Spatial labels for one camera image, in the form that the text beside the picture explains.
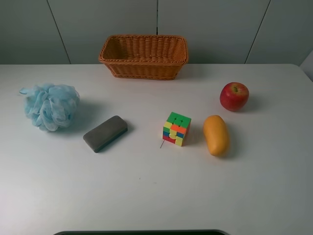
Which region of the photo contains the orange wicker basket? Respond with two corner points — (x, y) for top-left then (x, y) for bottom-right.
(98, 35), (189, 80)

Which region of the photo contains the multicoloured puzzle cube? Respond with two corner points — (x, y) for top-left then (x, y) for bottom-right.
(162, 112), (191, 146)

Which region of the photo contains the blue mesh bath sponge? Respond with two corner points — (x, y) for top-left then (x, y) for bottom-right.
(19, 84), (80, 132)

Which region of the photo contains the grey whiteboard eraser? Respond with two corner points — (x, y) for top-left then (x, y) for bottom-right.
(83, 116), (128, 153)

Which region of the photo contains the yellow mango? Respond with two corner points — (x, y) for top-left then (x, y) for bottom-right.
(203, 115), (230, 157)

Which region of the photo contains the red apple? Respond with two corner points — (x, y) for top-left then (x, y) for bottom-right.
(220, 82), (249, 112)

